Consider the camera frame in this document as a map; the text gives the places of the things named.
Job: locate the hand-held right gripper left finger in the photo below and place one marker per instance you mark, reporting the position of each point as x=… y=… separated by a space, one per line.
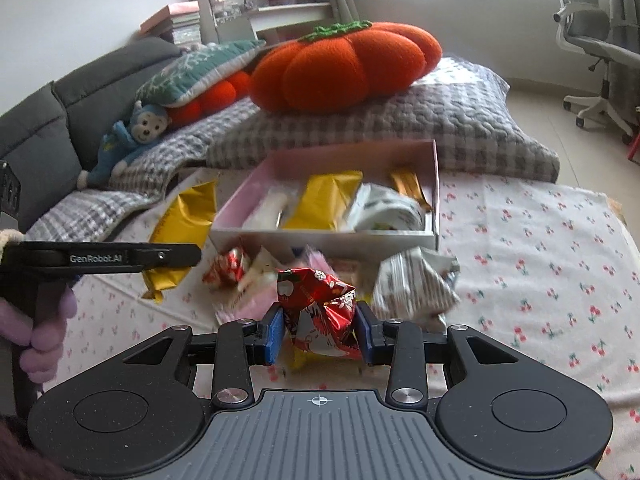
x=274 y=337

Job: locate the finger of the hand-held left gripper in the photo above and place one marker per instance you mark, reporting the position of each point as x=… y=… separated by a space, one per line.
x=175 y=256

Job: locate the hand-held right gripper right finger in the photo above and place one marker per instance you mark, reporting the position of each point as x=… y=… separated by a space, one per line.
x=362 y=340

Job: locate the yellow printed snack packet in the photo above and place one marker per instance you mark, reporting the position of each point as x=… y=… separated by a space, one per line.
x=302 y=360

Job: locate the red white snack packet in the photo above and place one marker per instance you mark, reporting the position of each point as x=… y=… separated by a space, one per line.
x=227 y=265
x=320 y=310

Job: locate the pale green white snack packet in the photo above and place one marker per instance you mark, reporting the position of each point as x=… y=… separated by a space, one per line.
x=262 y=265

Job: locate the white grey printed snack packet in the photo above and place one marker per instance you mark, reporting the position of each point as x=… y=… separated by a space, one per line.
x=385 y=210
x=415 y=285

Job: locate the clear white snack packet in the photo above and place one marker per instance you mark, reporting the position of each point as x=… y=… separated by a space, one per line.
x=270 y=210

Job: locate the golden snack packet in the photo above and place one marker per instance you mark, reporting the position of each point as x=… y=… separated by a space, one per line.
x=410 y=187

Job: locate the pink cardboard box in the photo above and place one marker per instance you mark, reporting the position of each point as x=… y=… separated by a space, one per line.
x=325 y=160

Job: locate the person's left forearm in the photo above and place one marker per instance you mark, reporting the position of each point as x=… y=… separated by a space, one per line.
x=15 y=445

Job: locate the person's left hand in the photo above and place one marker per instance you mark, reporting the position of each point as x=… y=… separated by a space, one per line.
x=50 y=325

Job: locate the grey checked blanket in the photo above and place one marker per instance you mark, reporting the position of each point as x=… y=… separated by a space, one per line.
x=150 y=170

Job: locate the blue monkey plush toy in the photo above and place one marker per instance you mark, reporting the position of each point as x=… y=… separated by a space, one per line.
x=125 y=145

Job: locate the grey sofa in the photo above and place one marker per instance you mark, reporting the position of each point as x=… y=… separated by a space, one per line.
x=75 y=110

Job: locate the small orange pumpkin cushion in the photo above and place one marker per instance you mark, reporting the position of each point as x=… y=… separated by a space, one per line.
x=210 y=97

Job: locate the cherry print cloth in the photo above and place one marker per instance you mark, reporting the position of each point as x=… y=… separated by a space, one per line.
x=525 y=270

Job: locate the green snowflake pillow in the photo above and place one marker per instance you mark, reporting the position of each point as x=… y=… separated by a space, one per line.
x=200 y=67

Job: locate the grey checked pillow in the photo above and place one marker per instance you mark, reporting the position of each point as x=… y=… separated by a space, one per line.
x=425 y=125

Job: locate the stack of books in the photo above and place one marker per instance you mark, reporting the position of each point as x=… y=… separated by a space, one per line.
x=172 y=22

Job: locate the large orange pumpkin cushion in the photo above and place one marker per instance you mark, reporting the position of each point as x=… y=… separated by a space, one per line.
x=345 y=65

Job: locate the white shelf unit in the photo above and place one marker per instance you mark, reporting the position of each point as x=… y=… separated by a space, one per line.
x=280 y=15

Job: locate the white office chair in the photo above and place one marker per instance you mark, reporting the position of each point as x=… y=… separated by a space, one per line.
x=595 y=45

